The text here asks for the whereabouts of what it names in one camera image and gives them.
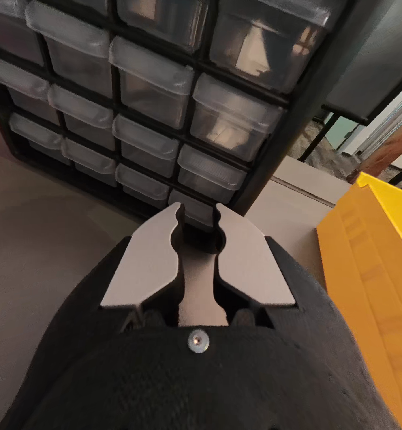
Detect yellow plastic bin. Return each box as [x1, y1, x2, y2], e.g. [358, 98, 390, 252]
[317, 172, 402, 430]

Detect black drawer cabinet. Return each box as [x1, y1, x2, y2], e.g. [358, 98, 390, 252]
[0, 0, 389, 252]

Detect wooden post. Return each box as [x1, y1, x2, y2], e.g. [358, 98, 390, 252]
[348, 111, 402, 185]

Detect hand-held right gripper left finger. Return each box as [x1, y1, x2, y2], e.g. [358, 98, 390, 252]
[100, 202, 185, 310]

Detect dark panel on stand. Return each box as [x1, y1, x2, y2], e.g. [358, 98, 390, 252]
[299, 0, 402, 162]

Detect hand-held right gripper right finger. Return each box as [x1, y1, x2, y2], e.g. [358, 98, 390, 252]
[213, 202, 297, 308]

